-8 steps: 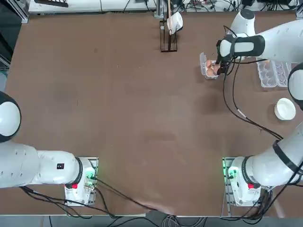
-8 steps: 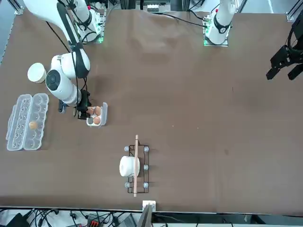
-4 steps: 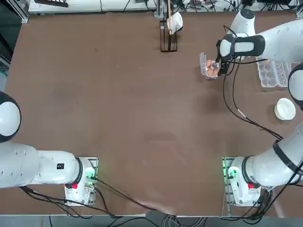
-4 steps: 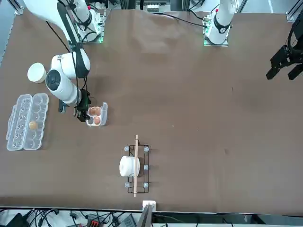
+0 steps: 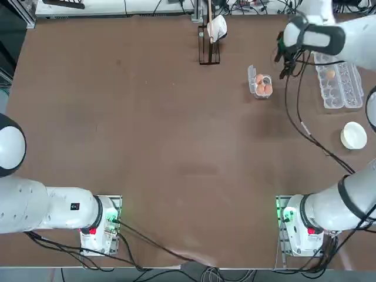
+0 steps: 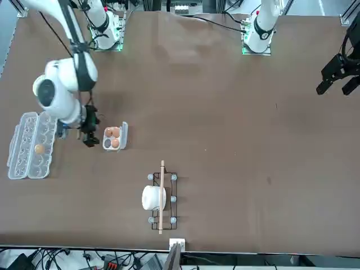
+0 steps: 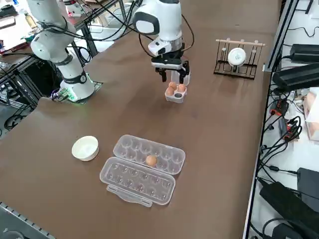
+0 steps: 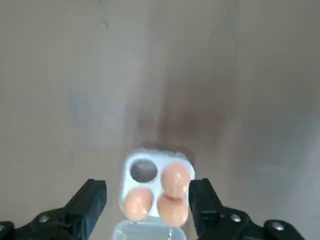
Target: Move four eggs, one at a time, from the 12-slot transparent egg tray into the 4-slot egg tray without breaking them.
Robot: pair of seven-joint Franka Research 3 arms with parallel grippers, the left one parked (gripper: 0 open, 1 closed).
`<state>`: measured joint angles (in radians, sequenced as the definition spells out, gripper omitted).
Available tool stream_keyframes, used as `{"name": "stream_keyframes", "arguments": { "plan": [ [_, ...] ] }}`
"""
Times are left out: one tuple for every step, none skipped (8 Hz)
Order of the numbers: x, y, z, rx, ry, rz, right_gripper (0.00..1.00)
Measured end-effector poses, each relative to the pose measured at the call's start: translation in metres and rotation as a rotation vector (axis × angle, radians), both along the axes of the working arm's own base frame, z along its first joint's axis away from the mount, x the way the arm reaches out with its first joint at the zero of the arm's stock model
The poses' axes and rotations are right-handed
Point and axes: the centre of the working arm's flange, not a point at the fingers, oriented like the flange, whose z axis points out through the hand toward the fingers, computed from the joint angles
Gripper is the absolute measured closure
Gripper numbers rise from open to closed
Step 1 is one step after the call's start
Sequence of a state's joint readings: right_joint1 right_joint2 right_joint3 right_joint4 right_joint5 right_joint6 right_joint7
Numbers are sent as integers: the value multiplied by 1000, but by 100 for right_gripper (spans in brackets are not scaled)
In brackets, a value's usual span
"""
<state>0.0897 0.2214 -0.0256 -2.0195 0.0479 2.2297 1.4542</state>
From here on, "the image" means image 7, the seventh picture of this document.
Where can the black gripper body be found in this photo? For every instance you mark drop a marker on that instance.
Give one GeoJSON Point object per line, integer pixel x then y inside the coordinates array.
{"type": "Point", "coordinates": [172, 59]}

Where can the brown egg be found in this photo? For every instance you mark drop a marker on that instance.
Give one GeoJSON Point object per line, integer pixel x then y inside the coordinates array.
{"type": "Point", "coordinates": [172, 84]}
{"type": "Point", "coordinates": [181, 87]}
{"type": "Point", "coordinates": [170, 91]}
{"type": "Point", "coordinates": [151, 160]}

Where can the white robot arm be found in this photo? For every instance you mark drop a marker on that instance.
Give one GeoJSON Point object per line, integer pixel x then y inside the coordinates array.
{"type": "Point", "coordinates": [49, 47]}

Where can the clear four-slot egg tray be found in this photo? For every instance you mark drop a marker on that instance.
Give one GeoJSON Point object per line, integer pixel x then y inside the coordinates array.
{"type": "Point", "coordinates": [174, 99]}

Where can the transparent twelve-slot egg tray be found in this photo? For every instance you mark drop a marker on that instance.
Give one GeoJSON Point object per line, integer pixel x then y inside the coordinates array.
{"type": "Point", "coordinates": [139, 179]}

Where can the wooden rod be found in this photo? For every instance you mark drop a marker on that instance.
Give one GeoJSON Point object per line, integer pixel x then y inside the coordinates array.
{"type": "Point", "coordinates": [240, 42]}

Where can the small white socket box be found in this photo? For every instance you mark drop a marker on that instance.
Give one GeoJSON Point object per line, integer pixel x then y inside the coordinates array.
{"type": "Point", "coordinates": [263, 68]}

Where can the orange and black power strip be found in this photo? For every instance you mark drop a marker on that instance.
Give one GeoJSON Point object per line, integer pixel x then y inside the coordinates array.
{"type": "Point", "coordinates": [279, 107]}

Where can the white round bowl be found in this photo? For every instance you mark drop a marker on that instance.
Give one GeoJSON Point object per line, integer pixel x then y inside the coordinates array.
{"type": "Point", "coordinates": [84, 149]}

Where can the white device with red part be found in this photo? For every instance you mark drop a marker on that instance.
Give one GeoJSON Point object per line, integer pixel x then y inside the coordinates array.
{"type": "Point", "coordinates": [72, 8]}

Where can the grey box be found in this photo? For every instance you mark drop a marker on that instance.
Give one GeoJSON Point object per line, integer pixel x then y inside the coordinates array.
{"type": "Point", "coordinates": [296, 77]}

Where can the black and orange plugs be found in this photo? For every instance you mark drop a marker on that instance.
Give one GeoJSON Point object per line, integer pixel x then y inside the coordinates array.
{"type": "Point", "coordinates": [291, 129]}

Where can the black power brick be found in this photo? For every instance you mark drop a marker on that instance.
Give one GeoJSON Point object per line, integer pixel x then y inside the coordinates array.
{"type": "Point", "coordinates": [305, 52]}

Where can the white and pink box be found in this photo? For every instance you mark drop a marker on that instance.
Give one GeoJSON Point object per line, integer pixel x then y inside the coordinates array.
{"type": "Point", "coordinates": [312, 117]}

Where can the amber glass bottle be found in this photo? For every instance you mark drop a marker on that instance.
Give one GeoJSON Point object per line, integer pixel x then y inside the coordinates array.
{"type": "Point", "coordinates": [30, 20]}

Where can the black power adapter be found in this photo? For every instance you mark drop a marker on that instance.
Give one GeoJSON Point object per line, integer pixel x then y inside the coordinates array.
{"type": "Point", "coordinates": [281, 201]}

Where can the black flat box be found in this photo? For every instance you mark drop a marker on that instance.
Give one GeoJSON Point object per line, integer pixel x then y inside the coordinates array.
{"type": "Point", "coordinates": [309, 184]}

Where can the aluminium camera post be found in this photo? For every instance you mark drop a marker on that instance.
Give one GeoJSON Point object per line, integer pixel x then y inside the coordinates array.
{"type": "Point", "coordinates": [281, 32]}

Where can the black metal shelf frame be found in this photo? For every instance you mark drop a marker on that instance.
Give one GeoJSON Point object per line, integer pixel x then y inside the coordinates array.
{"type": "Point", "coordinates": [22, 82]}

